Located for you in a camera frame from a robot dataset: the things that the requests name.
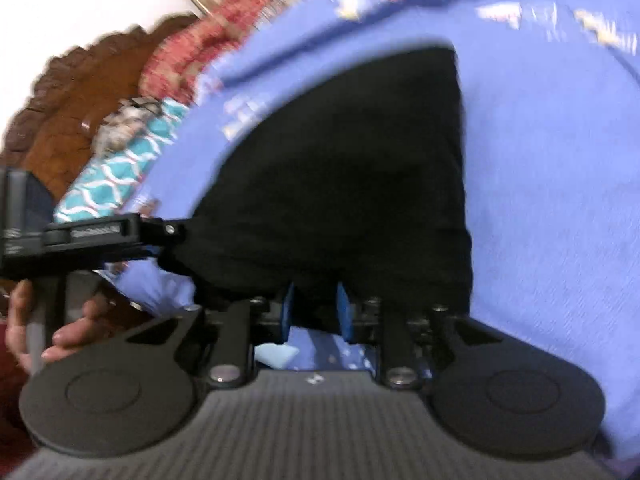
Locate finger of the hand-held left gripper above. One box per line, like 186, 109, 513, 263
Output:
142, 216, 188, 262

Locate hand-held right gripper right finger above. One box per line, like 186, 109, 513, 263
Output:
334, 282, 503, 390

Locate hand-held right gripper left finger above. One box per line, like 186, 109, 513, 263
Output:
120, 282, 301, 391

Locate black pants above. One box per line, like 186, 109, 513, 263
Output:
157, 46, 475, 311

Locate person's left forearm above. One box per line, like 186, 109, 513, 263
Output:
0, 322, 32, 461

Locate person's left hand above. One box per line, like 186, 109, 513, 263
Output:
5, 279, 153, 377

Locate teal patterned pillow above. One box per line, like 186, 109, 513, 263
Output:
52, 99, 193, 226

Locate grey white patterned cloth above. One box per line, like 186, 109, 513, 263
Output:
94, 96, 163, 158

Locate carved wooden headboard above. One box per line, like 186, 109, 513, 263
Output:
0, 12, 203, 203

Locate red patterned pillow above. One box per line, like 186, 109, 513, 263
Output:
139, 0, 368, 107

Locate blue printed bed sheet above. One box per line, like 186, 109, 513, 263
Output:
97, 0, 640, 461

